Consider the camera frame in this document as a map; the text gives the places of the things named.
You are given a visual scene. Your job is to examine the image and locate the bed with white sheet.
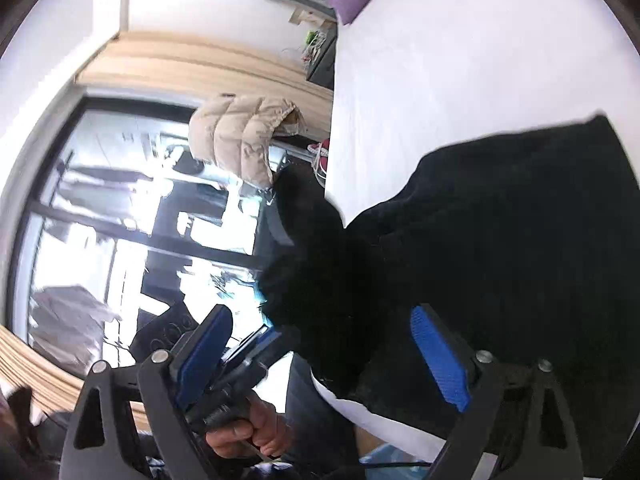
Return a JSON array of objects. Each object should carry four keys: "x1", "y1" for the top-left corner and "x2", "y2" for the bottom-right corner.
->
[{"x1": 310, "y1": 0, "x2": 638, "y2": 467}]

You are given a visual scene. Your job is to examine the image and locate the person's left hand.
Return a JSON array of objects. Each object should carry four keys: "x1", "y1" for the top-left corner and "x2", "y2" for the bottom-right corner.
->
[{"x1": 206, "y1": 389, "x2": 290, "y2": 461}]

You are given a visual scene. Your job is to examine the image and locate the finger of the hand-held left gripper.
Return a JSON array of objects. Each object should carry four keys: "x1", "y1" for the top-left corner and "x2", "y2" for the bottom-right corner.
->
[
  {"x1": 221, "y1": 326, "x2": 283, "y2": 363},
  {"x1": 240, "y1": 327, "x2": 302, "y2": 392}
]

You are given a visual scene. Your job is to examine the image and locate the black pants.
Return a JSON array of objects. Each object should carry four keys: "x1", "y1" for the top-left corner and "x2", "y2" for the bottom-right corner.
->
[{"x1": 257, "y1": 114, "x2": 640, "y2": 441}]

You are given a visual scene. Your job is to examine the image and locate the black framed glass door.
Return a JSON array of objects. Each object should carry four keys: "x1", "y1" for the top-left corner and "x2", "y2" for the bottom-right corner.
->
[{"x1": 10, "y1": 95, "x2": 281, "y2": 376}]

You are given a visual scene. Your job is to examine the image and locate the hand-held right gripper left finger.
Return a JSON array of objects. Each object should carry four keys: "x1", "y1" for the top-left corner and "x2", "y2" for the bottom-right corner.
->
[{"x1": 60, "y1": 304, "x2": 236, "y2": 480}]

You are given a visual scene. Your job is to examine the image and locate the person's jeans leg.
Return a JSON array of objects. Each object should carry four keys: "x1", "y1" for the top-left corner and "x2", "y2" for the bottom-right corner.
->
[{"x1": 282, "y1": 352, "x2": 363, "y2": 476}]

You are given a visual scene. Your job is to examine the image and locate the dark grey nightstand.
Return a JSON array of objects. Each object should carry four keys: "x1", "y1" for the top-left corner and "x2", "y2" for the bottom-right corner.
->
[{"x1": 306, "y1": 25, "x2": 340, "y2": 90}]

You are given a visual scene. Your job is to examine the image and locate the light blue cloth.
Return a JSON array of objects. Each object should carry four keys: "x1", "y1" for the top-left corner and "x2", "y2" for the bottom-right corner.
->
[{"x1": 360, "y1": 442, "x2": 436, "y2": 468}]

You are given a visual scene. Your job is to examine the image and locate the small wooden stand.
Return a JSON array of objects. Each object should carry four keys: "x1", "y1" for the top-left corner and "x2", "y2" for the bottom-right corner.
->
[{"x1": 290, "y1": 7, "x2": 326, "y2": 26}]

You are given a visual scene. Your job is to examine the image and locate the white wire basket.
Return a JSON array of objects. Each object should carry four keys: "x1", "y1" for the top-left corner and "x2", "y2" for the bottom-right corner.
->
[{"x1": 302, "y1": 30, "x2": 328, "y2": 61}]

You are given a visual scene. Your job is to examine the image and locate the beige curtain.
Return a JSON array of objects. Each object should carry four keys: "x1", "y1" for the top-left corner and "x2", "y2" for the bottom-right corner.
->
[
  {"x1": 0, "y1": 325, "x2": 141, "y2": 431},
  {"x1": 75, "y1": 30, "x2": 333, "y2": 126}
]

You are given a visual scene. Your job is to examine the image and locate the beige puffer jacket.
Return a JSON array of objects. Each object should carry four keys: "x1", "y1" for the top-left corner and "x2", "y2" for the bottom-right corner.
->
[{"x1": 189, "y1": 94, "x2": 306, "y2": 188}]

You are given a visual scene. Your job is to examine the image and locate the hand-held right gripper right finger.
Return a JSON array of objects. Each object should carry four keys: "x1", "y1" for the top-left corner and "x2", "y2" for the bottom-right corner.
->
[{"x1": 409, "y1": 304, "x2": 586, "y2": 480}]

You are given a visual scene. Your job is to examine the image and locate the red bag with white rope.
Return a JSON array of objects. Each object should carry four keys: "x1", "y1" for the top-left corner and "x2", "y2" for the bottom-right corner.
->
[{"x1": 307, "y1": 137, "x2": 332, "y2": 186}]

